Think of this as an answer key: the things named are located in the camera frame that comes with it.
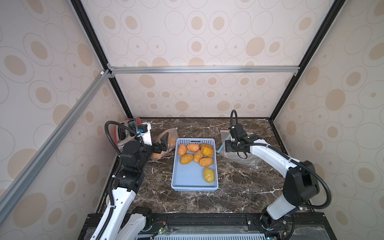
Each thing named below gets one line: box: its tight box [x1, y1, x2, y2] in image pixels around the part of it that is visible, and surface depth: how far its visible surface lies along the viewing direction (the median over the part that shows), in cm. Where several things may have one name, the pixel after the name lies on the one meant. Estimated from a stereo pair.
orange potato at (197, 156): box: [193, 150, 204, 164], surface depth 95 cm
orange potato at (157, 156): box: [150, 151, 166, 160], surface depth 93 cm
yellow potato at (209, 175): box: [203, 167, 215, 183], surface depth 87 cm
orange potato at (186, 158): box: [180, 153, 194, 165], surface depth 94 cm
